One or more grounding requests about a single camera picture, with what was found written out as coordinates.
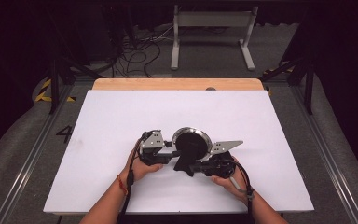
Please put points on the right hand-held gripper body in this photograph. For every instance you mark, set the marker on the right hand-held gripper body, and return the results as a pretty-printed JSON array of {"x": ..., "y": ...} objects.
[{"x": 220, "y": 163}]

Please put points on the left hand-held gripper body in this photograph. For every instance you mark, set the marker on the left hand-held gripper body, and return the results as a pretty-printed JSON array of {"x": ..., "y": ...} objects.
[{"x": 152, "y": 143}]

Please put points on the person's right hand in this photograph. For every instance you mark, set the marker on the person's right hand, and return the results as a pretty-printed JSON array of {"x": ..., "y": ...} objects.
[{"x": 234, "y": 186}]

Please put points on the person's left hand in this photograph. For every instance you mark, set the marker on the person's left hand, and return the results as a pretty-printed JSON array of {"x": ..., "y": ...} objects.
[{"x": 140, "y": 169}]

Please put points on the white board table cover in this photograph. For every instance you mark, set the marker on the white board table cover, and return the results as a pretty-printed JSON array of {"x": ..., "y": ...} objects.
[{"x": 112, "y": 118}]

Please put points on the person's dark clothing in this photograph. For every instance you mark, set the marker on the person's dark clothing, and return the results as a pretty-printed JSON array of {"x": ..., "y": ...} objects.
[{"x": 186, "y": 219}]

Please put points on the yellow black floor tape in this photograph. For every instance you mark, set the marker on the yellow black floor tape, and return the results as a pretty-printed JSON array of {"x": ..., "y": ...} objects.
[
  {"x": 276, "y": 70},
  {"x": 43, "y": 93}
]

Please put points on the black tripod stand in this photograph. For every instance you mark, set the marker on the black tripod stand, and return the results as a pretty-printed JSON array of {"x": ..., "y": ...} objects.
[
  {"x": 54, "y": 84},
  {"x": 308, "y": 87}
]

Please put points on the aluminium floor rail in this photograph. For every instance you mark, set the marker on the aluminium floor rail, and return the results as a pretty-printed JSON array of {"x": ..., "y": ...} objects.
[
  {"x": 326, "y": 149},
  {"x": 31, "y": 155}
]

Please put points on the white metal stand frame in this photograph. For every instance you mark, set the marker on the white metal stand frame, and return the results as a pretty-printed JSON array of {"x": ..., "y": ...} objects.
[{"x": 213, "y": 19}]

